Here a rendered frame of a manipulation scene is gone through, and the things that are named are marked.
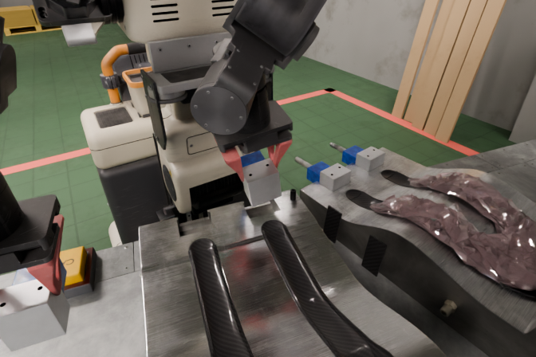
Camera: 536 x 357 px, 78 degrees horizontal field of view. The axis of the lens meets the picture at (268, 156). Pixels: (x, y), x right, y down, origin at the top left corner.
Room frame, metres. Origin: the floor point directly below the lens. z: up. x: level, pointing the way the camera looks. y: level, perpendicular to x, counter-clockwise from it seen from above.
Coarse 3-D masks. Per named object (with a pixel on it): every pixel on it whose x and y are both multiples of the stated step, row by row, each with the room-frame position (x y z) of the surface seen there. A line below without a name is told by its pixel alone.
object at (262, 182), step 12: (252, 156) 0.46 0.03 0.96; (252, 168) 0.41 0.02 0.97; (264, 168) 0.41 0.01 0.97; (276, 168) 0.41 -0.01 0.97; (252, 180) 0.39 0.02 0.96; (264, 180) 0.40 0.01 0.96; (276, 180) 0.40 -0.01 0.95; (252, 192) 0.39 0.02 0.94; (264, 192) 0.40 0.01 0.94; (276, 192) 0.41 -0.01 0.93; (252, 204) 0.39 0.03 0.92
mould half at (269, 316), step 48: (288, 192) 0.46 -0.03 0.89; (144, 240) 0.35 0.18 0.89; (192, 240) 0.35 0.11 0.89; (240, 240) 0.35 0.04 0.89; (144, 288) 0.27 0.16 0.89; (192, 288) 0.27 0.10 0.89; (240, 288) 0.27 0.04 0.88; (336, 288) 0.27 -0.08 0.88; (192, 336) 0.21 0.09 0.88; (288, 336) 0.20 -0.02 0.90; (384, 336) 0.18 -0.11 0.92
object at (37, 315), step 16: (16, 272) 0.25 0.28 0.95; (64, 272) 0.26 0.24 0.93; (16, 288) 0.22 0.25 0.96; (32, 288) 0.22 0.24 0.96; (0, 304) 0.20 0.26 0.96; (16, 304) 0.20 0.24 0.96; (32, 304) 0.20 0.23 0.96; (48, 304) 0.20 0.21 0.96; (64, 304) 0.22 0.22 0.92; (0, 320) 0.19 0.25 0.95; (16, 320) 0.19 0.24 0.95; (32, 320) 0.19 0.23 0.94; (48, 320) 0.20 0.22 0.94; (64, 320) 0.21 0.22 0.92; (0, 336) 0.18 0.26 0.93; (16, 336) 0.19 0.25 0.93; (32, 336) 0.19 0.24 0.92; (48, 336) 0.20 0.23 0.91
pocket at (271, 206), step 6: (264, 204) 0.44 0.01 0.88; (270, 204) 0.45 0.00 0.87; (276, 204) 0.43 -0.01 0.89; (246, 210) 0.43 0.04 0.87; (252, 210) 0.43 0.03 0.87; (258, 210) 0.44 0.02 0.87; (264, 210) 0.44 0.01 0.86; (270, 210) 0.44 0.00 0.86; (276, 210) 0.43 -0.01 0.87; (252, 216) 0.43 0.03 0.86
